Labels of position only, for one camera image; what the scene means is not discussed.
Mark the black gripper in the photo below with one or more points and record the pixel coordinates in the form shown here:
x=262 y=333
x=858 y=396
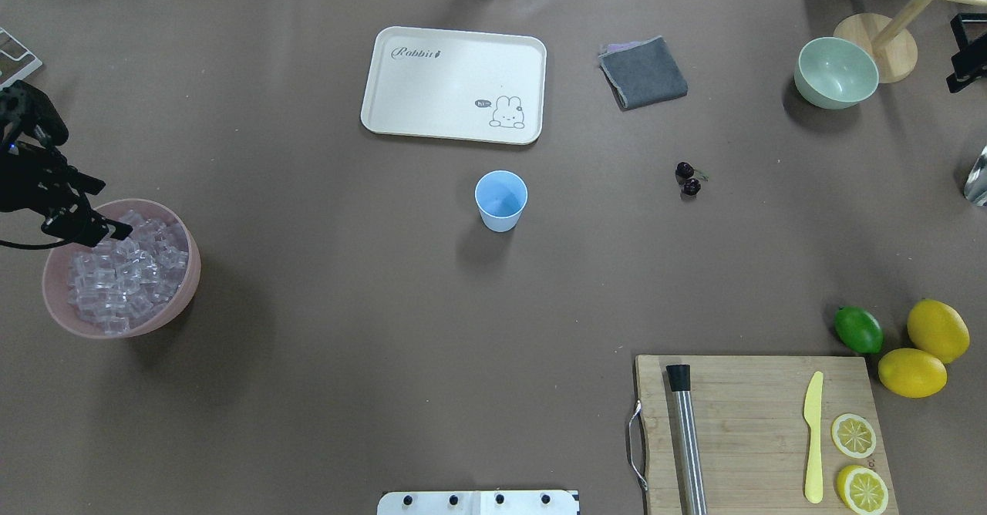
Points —
x=29 y=180

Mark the dark red cherry pair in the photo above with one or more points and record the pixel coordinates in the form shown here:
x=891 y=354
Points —
x=689 y=179

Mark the pink bowl of ice cubes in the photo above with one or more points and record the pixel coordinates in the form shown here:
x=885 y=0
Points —
x=124 y=287

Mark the light blue plastic cup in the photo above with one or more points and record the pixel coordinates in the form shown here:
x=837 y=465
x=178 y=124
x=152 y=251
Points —
x=501 y=197

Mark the wooden cup tree stand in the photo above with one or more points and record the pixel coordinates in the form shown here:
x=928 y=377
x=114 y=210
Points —
x=887 y=40

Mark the cream rabbit serving tray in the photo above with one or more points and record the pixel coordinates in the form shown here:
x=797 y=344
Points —
x=456 y=85

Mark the folded grey cloth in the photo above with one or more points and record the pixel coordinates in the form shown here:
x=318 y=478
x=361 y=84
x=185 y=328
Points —
x=642 y=73

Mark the steel muddler black tip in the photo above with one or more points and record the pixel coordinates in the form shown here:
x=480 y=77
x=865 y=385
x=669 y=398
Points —
x=689 y=458

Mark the wooden cutting board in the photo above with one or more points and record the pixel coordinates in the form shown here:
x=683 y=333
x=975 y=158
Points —
x=752 y=438

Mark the yellow plastic knife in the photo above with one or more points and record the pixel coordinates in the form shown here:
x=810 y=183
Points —
x=813 y=483

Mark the mint green bowl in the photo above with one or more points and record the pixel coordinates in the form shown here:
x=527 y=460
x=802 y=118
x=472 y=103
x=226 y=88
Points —
x=833 y=73

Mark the green lime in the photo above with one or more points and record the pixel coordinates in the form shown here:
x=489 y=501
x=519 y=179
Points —
x=859 y=330

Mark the lemon slice upper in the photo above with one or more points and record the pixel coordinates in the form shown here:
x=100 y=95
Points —
x=854 y=435

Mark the lemon slice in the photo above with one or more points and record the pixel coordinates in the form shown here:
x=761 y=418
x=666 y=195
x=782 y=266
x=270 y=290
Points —
x=854 y=435
x=862 y=490

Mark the lemon slice lower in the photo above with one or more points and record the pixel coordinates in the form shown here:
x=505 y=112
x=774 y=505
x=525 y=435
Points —
x=862 y=490

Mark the yellow lemon near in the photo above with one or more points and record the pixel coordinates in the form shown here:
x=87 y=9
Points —
x=912 y=373

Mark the yellow lemon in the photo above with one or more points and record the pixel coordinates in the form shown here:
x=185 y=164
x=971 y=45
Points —
x=938 y=329
x=912 y=373

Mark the yellow lemon far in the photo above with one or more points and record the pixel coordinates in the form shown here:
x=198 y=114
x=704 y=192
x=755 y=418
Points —
x=938 y=329

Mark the silver metal scoop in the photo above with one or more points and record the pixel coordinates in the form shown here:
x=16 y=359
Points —
x=975 y=189

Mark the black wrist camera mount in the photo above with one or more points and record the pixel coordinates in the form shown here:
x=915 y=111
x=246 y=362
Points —
x=25 y=109

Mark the white wire cup rack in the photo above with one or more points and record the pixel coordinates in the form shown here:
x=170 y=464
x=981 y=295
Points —
x=17 y=61

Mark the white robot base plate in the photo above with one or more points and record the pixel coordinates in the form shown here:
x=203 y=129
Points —
x=480 y=502

